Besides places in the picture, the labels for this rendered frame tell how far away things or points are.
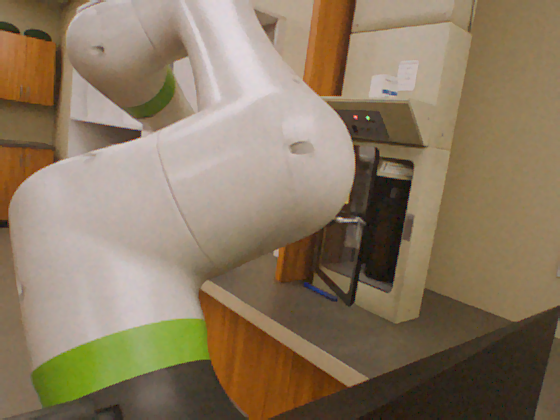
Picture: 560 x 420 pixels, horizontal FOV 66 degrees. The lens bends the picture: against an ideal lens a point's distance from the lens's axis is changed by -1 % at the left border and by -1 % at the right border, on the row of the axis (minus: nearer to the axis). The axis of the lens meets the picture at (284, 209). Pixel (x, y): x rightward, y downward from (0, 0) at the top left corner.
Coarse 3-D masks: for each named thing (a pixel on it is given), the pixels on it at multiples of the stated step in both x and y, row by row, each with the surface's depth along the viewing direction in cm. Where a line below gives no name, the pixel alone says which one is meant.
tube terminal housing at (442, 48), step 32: (384, 32) 119; (416, 32) 111; (448, 32) 104; (352, 64) 127; (384, 64) 118; (448, 64) 107; (416, 96) 111; (448, 96) 110; (448, 128) 113; (416, 160) 111; (416, 192) 111; (416, 224) 112; (416, 256) 115; (320, 288) 136; (416, 288) 119
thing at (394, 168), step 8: (384, 160) 122; (392, 160) 120; (400, 160) 119; (408, 160) 119; (384, 168) 121; (392, 168) 119; (400, 168) 119; (408, 168) 119; (384, 176) 120; (392, 176) 119; (400, 176) 118; (408, 176) 118
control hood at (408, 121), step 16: (320, 96) 121; (336, 96) 117; (352, 96) 112; (384, 112) 107; (400, 112) 104; (416, 112) 102; (432, 112) 106; (400, 128) 108; (416, 128) 104; (416, 144) 108
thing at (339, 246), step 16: (368, 160) 105; (368, 176) 104; (352, 192) 113; (368, 192) 103; (352, 208) 112; (368, 208) 104; (336, 224) 121; (352, 224) 110; (320, 240) 133; (336, 240) 120; (352, 240) 110; (320, 256) 131; (336, 256) 119; (352, 256) 109; (320, 272) 130; (336, 272) 118; (352, 272) 108; (336, 288) 117; (352, 288) 107
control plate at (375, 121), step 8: (336, 112) 120; (344, 112) 118; (352, 112) 115; (360, 112) 113; (368, 112) 111; (376, 112) 109; (344, 120) 120; (352, 120) 118; (360, 120) 116; (368, 120) 113; (376, 120) 111; (360, 128) 118; (384, 128) 112; (368, 136) 118; (376, 136) 116; (384, 136) 114
